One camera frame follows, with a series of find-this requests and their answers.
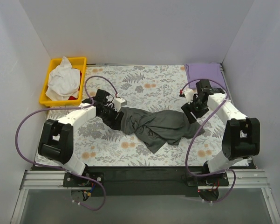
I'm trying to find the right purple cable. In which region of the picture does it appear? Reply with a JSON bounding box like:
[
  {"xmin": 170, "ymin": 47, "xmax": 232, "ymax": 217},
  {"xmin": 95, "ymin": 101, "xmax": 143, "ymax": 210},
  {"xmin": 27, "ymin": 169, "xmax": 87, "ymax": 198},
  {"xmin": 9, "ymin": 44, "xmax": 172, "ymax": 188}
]
[{"xmin": 181, "ymin": 79, "xmax": 236, "ymax": 202}]

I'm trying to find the yellow plastic bin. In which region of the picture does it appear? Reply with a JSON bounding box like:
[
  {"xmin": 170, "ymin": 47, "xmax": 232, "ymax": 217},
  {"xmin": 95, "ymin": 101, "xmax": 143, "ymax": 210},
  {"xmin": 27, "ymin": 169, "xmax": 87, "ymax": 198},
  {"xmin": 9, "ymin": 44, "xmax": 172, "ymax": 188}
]
[{"xmin": 39, "ymin": 56, "xmax": 87, "ymax": 107}]

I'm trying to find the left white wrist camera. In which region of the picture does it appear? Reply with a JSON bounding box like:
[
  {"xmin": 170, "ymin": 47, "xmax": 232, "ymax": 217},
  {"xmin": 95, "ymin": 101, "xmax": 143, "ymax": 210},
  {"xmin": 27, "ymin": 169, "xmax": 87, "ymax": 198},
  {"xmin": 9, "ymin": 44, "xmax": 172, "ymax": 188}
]
[{"xmin": 113, "ymin": 98, "xmax": 127, "ymax": 112}]

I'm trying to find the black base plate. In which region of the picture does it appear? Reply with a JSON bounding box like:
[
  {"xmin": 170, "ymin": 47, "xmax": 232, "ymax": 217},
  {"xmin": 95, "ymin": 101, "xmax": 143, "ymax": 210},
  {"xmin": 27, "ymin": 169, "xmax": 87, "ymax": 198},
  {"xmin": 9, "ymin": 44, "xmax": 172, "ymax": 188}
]
[{"xmin": 62, "ymin": 166, "xmax": 229, "ymax": 198}]

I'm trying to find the white t shirt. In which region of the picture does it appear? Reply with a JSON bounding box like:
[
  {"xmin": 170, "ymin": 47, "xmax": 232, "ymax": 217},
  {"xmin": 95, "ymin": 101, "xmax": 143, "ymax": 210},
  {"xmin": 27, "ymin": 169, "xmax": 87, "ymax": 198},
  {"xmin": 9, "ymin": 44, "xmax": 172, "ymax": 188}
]
[{"xmin": 46, "ymin": 56, "xmax": 73, "ymax": 101}]

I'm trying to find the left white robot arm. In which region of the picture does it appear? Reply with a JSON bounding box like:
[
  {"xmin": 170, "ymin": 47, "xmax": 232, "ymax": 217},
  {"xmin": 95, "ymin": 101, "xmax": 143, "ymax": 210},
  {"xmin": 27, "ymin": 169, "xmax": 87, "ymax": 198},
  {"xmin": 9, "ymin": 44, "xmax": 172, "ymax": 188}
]
[{"xmin": 38, "ymin": 90, "xmax": 127, "ymax": 187}]

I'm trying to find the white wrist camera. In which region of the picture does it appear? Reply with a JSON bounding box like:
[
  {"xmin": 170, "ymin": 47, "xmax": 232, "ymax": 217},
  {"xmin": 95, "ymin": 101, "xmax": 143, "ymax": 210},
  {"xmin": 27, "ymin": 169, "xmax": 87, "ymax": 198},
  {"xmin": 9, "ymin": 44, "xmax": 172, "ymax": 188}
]
[
  {"xmin": 113, "ymin": 98, "xmax": 127, "ymax": 112},
  {"xmin": 179, "ymin": 88, "xmax": 196, "ymax": 104}
]

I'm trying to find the aluminium rail frame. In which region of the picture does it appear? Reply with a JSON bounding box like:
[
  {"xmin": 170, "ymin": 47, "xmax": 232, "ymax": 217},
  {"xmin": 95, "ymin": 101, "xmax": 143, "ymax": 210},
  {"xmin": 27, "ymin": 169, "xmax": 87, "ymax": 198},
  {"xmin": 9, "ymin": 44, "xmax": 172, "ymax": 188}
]
[{"xmin": 11, "ymin": 167, "xmax": 280, "ymax": 224}]

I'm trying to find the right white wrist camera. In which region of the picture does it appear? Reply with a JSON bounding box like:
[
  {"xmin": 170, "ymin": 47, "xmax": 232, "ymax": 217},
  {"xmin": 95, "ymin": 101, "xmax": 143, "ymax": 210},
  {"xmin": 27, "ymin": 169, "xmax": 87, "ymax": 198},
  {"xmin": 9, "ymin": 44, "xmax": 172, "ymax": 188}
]
[{"xmin": 179, "ymin": 88, "xmax": 196, "ymax": 104}]

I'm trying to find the purple cable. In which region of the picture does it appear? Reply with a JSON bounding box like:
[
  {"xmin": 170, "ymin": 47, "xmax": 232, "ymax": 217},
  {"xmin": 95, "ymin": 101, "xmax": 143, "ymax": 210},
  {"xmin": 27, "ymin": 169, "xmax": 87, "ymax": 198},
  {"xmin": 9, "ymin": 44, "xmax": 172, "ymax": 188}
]
[
  {"xmin": 181, "ymin": 79, "xmax": 236, "ymax": 202},
  {"xmin": 15, "ymin": 76, "xmax": 119, "ymax": 211}
]

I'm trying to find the red t shirt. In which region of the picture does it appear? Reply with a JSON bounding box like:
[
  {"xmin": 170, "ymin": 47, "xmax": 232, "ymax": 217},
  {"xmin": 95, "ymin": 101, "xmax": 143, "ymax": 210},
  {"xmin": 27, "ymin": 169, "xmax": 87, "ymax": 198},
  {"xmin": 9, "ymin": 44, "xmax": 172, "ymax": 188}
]
[{"xmin": 68, "ymin": 69, "xmax": 81, "ymax": 100}]

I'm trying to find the dark grey t shirt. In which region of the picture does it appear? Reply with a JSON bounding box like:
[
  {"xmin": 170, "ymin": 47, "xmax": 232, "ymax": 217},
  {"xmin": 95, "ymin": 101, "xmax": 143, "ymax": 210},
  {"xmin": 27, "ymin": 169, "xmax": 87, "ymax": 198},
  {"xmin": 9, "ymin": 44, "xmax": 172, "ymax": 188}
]
[{"xmin": 120, "ymin": 107, "xmax": 200, "ymax": 153}]

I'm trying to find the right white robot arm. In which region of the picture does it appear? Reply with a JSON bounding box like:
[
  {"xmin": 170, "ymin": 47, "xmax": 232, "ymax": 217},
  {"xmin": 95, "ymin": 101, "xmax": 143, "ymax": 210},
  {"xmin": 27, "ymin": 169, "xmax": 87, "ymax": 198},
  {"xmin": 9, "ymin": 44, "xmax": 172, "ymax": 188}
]
[{"xmin": 179, "ymin": 79, "xmax": 260, "ymax": 186}]

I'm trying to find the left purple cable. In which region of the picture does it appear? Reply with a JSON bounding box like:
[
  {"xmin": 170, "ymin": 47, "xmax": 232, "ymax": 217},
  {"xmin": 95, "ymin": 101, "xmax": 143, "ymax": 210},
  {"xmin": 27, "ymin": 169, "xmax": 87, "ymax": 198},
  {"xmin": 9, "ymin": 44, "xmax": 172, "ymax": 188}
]
[{"xmin": 15, "ymin": 76, "xmax": 119, "ymax": 211}]

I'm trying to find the folded purple t shirt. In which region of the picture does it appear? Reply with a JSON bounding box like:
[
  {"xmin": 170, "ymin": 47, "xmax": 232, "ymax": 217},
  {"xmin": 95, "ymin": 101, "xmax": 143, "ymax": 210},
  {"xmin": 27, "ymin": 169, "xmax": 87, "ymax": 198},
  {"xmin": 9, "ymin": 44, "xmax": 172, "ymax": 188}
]
[{"xmin": 184, "ymin": 63, "xmax": 226, "ymax": 89}]

